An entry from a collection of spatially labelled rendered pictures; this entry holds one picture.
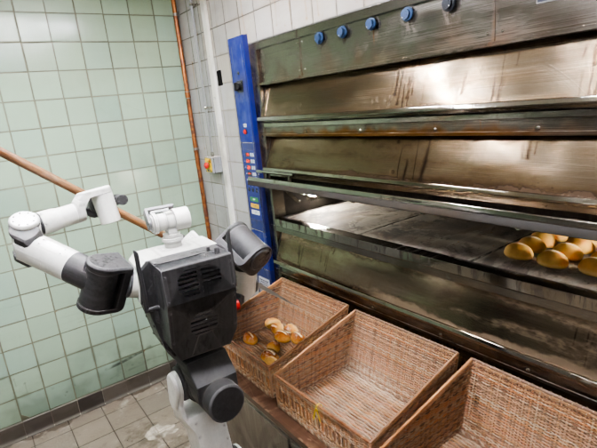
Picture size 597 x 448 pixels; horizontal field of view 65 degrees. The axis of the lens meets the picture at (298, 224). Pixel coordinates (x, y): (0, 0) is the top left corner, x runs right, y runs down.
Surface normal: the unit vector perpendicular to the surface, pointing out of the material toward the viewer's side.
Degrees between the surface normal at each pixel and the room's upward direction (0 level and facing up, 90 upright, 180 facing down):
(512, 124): 90
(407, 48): 90
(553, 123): 90
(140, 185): 90
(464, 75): 69
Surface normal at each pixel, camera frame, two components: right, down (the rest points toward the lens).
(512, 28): -0.82, 0.18
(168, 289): 0.54, 0.15
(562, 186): -0.79, -0.12
